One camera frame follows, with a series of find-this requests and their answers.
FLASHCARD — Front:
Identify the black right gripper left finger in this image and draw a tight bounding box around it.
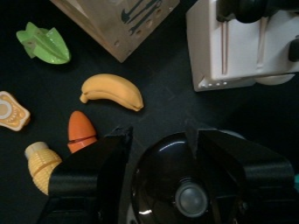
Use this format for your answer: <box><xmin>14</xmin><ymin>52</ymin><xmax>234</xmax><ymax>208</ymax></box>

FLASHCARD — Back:
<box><xmin>35</xmin><ymin>125</ymin><xmax>134</xmax><ymax>224</ymax></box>

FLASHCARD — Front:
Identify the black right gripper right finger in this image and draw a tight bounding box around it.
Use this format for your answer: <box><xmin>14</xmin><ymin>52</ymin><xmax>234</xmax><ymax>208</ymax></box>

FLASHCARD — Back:
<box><xmin>184</xmin><ymin>128</ymin><xmax>299</xmax><ymax>224</ymax></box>

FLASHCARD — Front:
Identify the yellow toy corn cob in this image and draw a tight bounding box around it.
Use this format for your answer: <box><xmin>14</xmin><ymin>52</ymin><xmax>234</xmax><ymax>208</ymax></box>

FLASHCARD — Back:
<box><xmin>22</xmin><ymin>141</ymin><xmax>62</xmax><ymax>196</ymax></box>

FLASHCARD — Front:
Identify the orange toy carrot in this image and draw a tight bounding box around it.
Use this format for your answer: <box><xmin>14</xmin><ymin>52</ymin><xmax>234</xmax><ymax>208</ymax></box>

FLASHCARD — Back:
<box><xmin>66</xmin><ymin>109</ymin><xmax>98</xmax><ymax>154</ymax></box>

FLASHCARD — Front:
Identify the black glossy pot lid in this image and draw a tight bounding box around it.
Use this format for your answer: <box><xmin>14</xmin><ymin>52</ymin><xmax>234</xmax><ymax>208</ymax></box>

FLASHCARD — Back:
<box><xmin>129</xmin><ymin>129</ymin><xmax>249</xmax><ymax>224</ymax></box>

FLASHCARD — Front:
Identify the toy bread slice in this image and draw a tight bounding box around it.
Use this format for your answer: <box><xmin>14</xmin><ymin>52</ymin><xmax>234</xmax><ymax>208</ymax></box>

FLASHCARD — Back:
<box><xmin>0</xmin><ymin>90</ymin><xmax>31</xmax><ymax>132</ymax></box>

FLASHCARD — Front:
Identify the yellow toy banana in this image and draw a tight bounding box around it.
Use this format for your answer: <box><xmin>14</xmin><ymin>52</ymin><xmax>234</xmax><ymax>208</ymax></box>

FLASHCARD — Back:
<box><xmin>78</xmin><ymin>73</ymin><xmax>145</xmax><ymax>112</ymax></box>

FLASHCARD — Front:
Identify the white toy toaster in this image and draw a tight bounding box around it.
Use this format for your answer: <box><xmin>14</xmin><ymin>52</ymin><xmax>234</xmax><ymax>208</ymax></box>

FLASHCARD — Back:
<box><xmin>185</xmin><ymin>0</ymin><xmax>299</xmax><ymax>93</ymax></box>

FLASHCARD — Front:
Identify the green toy star fruit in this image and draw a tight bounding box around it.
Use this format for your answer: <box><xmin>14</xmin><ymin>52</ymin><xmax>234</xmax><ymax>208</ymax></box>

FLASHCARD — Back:
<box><xmin>14</xmin><ymin>21</ymin><xmax>71</xmax><ymax>65</ymax></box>

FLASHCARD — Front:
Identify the wooden toy toolbox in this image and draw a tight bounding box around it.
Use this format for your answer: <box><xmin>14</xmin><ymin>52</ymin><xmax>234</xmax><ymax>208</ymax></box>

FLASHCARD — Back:
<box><xmin>50</xmin><ymin>0</ymin><xmax>181</xmax><ymax>63</ymax></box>

